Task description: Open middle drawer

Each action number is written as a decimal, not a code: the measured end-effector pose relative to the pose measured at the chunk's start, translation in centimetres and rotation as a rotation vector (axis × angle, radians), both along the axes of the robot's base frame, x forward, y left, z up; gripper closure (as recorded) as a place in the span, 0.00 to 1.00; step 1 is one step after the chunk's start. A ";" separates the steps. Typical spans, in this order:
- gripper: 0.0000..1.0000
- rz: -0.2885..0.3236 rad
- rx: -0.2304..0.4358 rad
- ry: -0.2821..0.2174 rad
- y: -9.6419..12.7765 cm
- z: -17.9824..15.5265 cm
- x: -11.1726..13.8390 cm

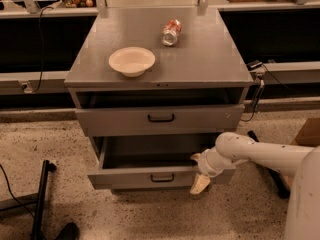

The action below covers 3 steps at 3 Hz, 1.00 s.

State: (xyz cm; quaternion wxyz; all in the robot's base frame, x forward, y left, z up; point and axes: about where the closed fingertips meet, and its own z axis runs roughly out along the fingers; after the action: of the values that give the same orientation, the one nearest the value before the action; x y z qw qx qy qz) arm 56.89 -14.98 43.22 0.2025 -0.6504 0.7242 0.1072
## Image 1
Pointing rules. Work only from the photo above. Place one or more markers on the grey top drawer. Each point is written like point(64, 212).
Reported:
point(159, 120)

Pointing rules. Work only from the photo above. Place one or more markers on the cardboard box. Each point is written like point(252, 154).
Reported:
point(309, 134)

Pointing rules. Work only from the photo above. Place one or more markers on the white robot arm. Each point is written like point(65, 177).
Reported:
point(301, 163)

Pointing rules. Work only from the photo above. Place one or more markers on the grey drawer cabinet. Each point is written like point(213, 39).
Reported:
point(203, 68)

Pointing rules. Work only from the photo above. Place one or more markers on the grey drawer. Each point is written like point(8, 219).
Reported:
point(128, 163)
point(159, 120)

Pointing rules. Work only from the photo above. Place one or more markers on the white bowl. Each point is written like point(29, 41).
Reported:
point(131, 61)

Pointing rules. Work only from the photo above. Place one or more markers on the black stand leg left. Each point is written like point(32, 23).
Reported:
point(70, 231)

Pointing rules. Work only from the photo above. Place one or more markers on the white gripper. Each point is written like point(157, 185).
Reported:
point(204, 166)

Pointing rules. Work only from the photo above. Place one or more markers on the orange soda can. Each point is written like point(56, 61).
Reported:
point(171, 32)

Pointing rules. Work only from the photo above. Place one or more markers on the black stand leg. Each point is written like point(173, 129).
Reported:
point(275, 181)
point(70, 231)

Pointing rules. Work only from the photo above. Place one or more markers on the black stand leg right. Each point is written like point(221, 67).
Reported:
point(275, 181)

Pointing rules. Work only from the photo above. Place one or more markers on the black power adapter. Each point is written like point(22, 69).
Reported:
point(254, 65)

